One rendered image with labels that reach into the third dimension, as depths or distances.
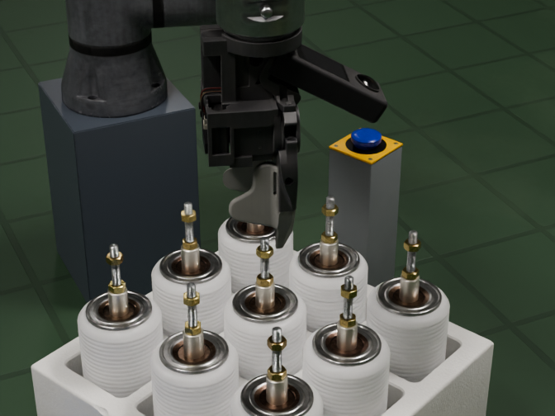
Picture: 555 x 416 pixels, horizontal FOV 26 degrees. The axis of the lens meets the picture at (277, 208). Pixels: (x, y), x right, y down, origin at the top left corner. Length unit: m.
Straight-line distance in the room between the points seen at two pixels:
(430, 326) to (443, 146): 0.92
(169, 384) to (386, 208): 0.46
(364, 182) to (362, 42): 1.15
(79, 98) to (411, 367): 0.62
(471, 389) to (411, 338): 0.12
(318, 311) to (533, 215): 0.71
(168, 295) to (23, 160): 0.86
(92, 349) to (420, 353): 0.37
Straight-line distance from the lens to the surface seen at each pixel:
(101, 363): 1.38
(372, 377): 1.31
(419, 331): 1.38
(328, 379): 1.30
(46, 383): 1.43
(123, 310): 1.37
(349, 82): 1.05
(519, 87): 2.52
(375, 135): 1.58
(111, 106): 1.69
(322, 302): 1.44
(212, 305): 1.44
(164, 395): 1.31
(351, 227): 1.61
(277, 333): 1.20
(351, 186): 1.58
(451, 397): 1.42
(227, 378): 1.30
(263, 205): 1.08
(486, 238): 2.00
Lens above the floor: 1.06
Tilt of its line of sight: 31 degrees down
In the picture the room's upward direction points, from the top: straight up
